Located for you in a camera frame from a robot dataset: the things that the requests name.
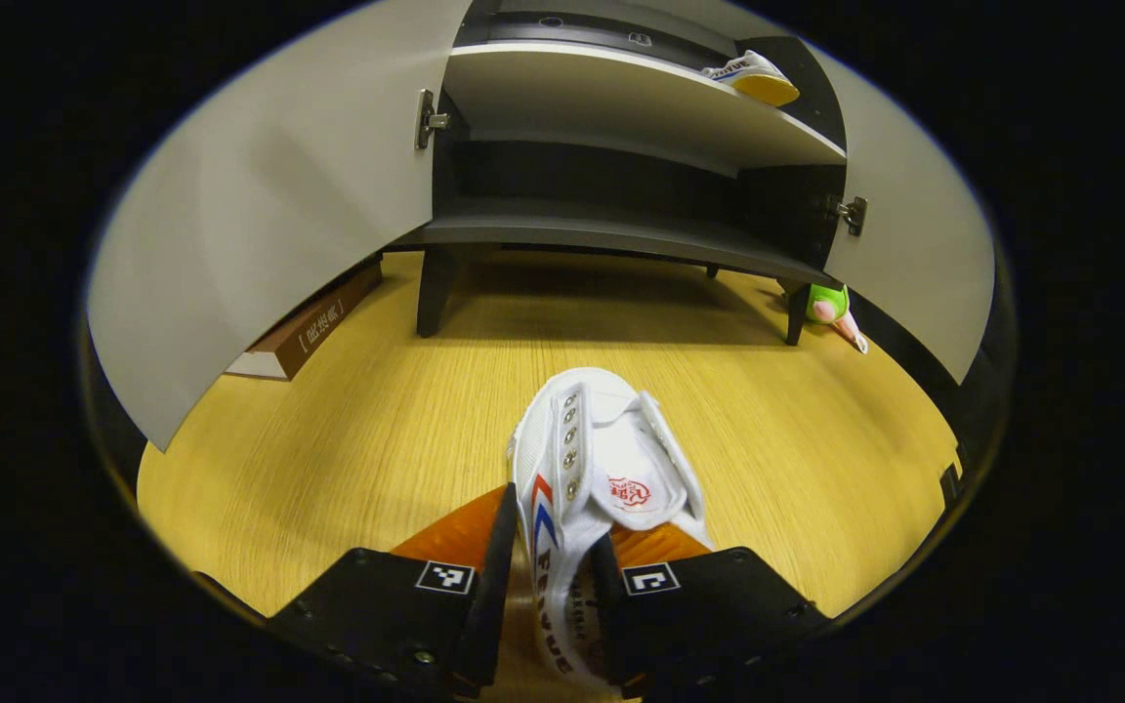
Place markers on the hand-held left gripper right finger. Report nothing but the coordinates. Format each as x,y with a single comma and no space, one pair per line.
609,615

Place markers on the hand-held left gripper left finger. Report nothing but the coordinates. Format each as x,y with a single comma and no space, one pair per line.
489,605

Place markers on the white shoe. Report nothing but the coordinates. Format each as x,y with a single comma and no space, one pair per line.
763,83
611,439

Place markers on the grey shoe cabinet door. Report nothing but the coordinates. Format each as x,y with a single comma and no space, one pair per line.
270,215
914,225

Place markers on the brown book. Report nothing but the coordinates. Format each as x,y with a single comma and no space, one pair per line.
313,327

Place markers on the green pink plush toy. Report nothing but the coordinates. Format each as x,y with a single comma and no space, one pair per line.
826,303

